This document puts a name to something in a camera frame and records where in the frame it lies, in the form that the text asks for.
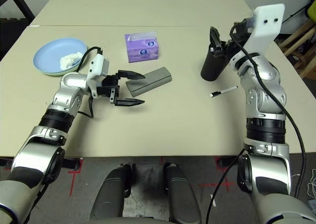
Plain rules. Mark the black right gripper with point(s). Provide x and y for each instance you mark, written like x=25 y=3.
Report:
x=233 y=48

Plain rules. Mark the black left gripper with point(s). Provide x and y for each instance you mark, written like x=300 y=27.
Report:
x=109 y=89

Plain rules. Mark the grey glasses case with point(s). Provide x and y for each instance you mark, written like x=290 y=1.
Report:
x=150 y=81

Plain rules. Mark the white tissue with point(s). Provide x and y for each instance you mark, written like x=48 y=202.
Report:
x=70 y=60

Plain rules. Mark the blue plastic plate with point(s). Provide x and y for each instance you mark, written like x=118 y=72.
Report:
x=49 y=53

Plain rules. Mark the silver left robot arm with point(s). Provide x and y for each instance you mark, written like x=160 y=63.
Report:
x=29 y=159

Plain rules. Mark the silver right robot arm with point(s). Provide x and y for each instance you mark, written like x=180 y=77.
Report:
x=266 y=105

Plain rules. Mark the black plastic cup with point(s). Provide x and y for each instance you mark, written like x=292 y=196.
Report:
x=213 y=68

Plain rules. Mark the purple tissue box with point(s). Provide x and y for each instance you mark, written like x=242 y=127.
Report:
x=142 y=49

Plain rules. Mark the white marker with black cap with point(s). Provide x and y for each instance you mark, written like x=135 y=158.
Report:
x=223 y=91

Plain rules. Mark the green plastic plate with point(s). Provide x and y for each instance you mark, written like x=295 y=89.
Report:
x=56 y=74

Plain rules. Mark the thin black rod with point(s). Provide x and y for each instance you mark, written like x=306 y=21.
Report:
x=296 y=12

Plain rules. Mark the yellow plastic object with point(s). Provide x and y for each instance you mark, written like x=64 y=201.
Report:
x=311 y=9

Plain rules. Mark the grey robot left leg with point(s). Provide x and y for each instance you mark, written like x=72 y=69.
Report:
x=111 y=189

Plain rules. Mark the grey robot leg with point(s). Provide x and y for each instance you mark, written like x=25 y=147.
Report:
x=111 y=189
x=181 y=192

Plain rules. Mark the red floor tape cross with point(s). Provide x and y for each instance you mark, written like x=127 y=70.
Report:
x=228 y=183
x=74 y=177

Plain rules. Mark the grey robot right leg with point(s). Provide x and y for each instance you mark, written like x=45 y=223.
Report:
x=181 y=192

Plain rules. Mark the black foam mats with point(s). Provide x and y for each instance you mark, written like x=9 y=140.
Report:
x=11 y=36

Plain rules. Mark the side table with yellow edge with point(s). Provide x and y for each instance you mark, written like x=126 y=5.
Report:
x=24 y=4

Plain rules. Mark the white floor tape strip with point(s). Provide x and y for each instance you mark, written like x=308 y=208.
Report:
x=213 y=200

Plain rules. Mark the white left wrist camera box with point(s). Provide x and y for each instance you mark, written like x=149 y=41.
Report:
x=97 y=68

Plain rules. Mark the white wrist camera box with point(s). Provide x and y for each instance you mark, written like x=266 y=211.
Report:
x=97 y=68
x=267 y=21

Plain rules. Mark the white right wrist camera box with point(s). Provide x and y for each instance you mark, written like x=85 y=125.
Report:
x=267 y=21

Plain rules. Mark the wooden frame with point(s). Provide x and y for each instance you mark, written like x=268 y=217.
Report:
x=301 y=46

